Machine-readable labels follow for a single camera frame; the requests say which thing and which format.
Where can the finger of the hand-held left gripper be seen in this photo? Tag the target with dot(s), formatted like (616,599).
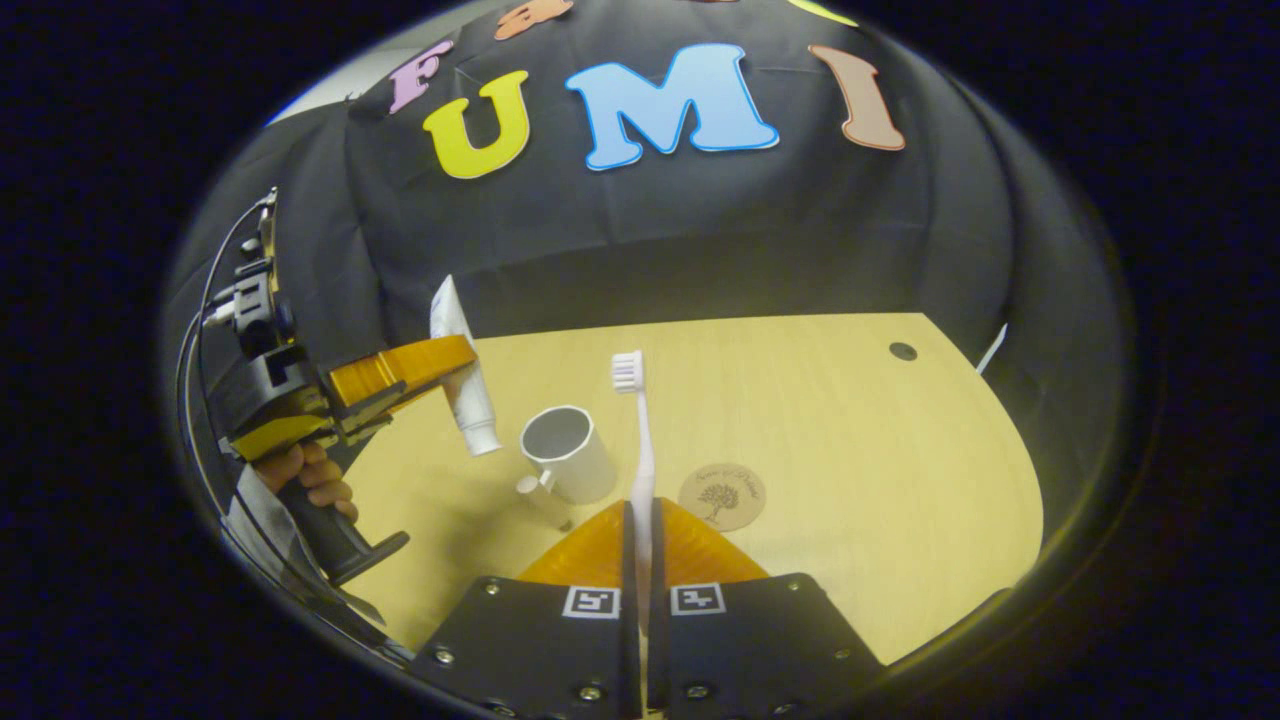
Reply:
(385,408)
(420,362)

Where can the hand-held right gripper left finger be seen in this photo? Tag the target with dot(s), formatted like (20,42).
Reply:
(540,640)

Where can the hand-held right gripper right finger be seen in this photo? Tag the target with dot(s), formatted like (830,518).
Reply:
(750,640)

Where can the white toothpaste tube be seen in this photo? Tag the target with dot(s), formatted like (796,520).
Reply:
(465,390)

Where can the round wooden coaster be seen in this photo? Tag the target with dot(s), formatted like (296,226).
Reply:
(722,497)

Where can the white cup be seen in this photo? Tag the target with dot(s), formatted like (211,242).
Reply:
(575,460)

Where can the white toothbrush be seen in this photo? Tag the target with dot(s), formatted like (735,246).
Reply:
(640,440)

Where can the black backdrop cloth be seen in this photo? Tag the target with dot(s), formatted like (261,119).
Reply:
(700,220)

